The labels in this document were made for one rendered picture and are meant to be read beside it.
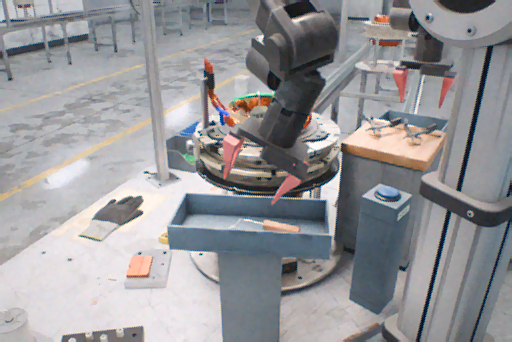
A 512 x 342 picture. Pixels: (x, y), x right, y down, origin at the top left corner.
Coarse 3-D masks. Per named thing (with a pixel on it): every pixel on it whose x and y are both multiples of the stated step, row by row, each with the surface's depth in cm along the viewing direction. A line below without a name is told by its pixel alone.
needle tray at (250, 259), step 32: (192, 192) 73; (192, 224) 72; (224, 224) 72; (256, 224) 72; (320, 224) 72; (224, 256) 67; (256, 256) 66; (288, 256) 64; (320, 256) 63; (224, 288) 70; (256, 288) 69; (224, 320) 73; (256, 320) 72
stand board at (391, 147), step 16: (384, 128) 103; (352, 144) 94; (368, 144) 94; (384, 144) 94; (400, 144) 94; (432, 144) 94; (384, 160) 91; (400, 160) 89; (416, 160) 87; (432, 160) 91
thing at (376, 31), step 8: (368, 24) 280; (376, 24) 278; (368, 32) 284; (376, 32) 277; (384, 32) 275; (392, 32) 273; (400, 32) 274; (368, 40) 298; (376, 40) 281; (368, 48) 300; (376, 48) 283; (392, 48) 301; (400, 48) 285; (368, 56) 303; (376, 56) 285; (392, 56) 304; (400, 56) 286; (360, 64) 304; (368, 64) 302; (376, 64) 288; (384, 64) 306; (392, 64) 303; (376, 72) 283; (384, 72) 281; (392, 72) 281
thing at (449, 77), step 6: (426, 66) 87; (432, 66) 86; (420, 72) 88; (426, 72) 87; (432, 72) 87; (438, 72) 86; (444, 72) 87; (450, 72) 88; (456, 72) 88; (444, 78) 86; (450, 78) 85; (444, 84) 87; (450, 84) 86; (444, 90) 88; (444, 96) 90
